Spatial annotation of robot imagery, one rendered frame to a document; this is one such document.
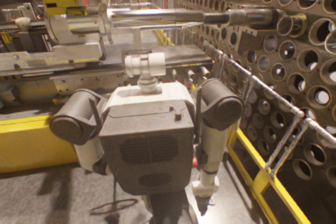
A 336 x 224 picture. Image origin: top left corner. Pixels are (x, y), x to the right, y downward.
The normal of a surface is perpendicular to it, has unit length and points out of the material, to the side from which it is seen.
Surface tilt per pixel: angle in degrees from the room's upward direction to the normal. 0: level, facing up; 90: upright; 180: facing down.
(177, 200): 36
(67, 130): 87
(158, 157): 81
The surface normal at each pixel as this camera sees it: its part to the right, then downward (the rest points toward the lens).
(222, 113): 0.09, 0.44
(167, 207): 0.21, -0.35
